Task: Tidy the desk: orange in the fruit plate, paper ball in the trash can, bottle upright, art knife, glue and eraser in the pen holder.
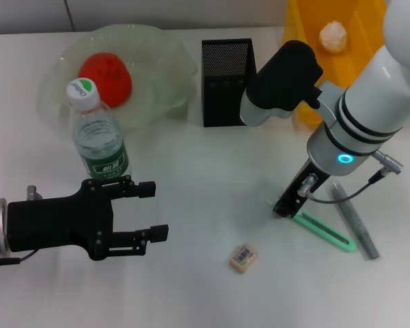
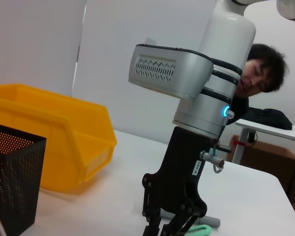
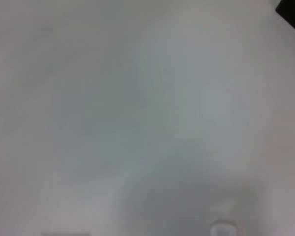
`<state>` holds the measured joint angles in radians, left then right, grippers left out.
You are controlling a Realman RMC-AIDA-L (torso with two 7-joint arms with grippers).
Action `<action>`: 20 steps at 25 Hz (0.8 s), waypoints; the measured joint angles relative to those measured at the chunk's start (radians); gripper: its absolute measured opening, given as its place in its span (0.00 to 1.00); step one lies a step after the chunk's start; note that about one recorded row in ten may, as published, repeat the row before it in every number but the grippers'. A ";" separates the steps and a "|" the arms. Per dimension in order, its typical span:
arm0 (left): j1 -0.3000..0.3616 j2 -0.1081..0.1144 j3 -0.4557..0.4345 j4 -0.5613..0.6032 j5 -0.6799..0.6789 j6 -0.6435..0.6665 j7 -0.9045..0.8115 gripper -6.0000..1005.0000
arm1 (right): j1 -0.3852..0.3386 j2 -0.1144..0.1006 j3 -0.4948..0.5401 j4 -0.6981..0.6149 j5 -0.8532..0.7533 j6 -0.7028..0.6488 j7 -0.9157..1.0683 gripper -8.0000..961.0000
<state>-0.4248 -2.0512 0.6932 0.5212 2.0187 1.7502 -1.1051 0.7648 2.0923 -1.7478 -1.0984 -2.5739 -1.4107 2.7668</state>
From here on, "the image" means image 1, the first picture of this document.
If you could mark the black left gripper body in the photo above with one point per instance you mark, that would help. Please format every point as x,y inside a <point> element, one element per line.
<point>61,225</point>

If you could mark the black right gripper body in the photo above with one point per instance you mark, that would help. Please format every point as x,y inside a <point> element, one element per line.
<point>294,201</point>

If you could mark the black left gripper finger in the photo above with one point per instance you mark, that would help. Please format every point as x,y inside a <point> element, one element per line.
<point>157,234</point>
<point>145,189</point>

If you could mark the mint green utility knife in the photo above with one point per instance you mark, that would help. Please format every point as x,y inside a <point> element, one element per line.
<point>328,235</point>

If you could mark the clear green-label water bottle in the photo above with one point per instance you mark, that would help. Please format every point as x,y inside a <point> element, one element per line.
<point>102,147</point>

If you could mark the beige eraser with barcode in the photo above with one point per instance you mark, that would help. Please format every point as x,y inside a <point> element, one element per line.
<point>243,258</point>

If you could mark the silver grey pen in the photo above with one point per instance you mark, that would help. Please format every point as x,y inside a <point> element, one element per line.
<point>362,235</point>

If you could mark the orange fruit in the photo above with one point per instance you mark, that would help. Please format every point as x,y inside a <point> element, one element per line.
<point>106,78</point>

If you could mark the white paper ball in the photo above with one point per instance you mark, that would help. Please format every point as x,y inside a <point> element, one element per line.
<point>333,37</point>

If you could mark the white and silver right arm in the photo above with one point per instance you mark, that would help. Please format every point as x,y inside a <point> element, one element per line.
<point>379,85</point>

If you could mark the black mesh pen holder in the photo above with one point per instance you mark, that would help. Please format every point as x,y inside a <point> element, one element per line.
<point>222,102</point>

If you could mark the pale green glass fruit plate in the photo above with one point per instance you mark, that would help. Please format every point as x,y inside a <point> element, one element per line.
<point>157,68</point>

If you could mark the yellow plastic storage bin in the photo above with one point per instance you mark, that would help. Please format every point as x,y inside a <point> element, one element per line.
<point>362,34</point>

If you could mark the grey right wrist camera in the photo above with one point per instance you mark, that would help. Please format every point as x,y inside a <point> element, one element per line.
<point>283,78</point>

